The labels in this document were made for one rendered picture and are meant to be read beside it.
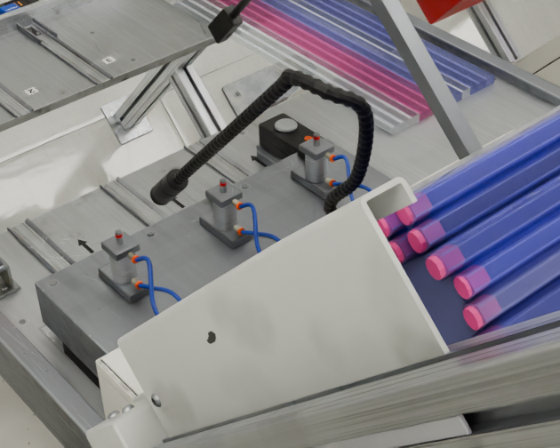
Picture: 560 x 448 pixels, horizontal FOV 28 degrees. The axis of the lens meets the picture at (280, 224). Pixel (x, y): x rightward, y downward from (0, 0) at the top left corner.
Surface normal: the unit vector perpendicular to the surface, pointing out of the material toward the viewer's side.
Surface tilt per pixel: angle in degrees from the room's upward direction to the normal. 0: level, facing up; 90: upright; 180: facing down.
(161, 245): 43
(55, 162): 0
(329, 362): 90
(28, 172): 0
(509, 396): 90
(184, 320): 90
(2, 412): 0
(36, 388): 90
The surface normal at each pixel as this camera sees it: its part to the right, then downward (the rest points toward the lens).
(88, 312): -0.03, -0.79
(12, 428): 0.41, -0.26
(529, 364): -0.77, 0.41
